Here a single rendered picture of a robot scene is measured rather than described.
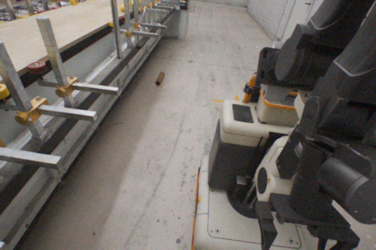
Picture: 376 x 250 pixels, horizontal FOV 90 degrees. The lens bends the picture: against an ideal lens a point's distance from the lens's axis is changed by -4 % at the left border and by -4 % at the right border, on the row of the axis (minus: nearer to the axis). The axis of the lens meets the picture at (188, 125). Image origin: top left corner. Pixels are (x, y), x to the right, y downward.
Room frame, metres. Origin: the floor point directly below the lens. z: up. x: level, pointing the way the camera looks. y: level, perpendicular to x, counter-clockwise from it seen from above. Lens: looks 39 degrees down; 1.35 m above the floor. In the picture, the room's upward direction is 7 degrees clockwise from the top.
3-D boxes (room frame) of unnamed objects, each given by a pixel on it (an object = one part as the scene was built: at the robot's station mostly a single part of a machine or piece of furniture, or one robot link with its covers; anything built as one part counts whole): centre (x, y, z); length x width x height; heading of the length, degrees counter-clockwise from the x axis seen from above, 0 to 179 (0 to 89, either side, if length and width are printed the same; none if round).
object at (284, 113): (0.80, -0.44, 0.87); 0.23 x 0.15 x 0.11; 88
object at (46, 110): (0.61, 0.60, 0.83); 0.43 x 0.03 x 0.04; 89
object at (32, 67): (0.87, 0.80, 0.85); 0.08 x 0.08 x 0.11
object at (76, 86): (0.86, 0.60, 0.81); 0.43 x 0.03 x 0.04; 89
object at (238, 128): (0.77, -0.44, 0.59); 0.55 x 0.34 x 0.83; 88
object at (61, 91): (0.85, 0.65, 0.81); 0.14 x 0.06 x 0.05; 179
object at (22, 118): (0.60, 0.65, 0.83); 0.14 x 0.06 x 0.05; 179
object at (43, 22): (0.82, 0.65, 0.91); 0.04 x 0.04 x 0.48; 89
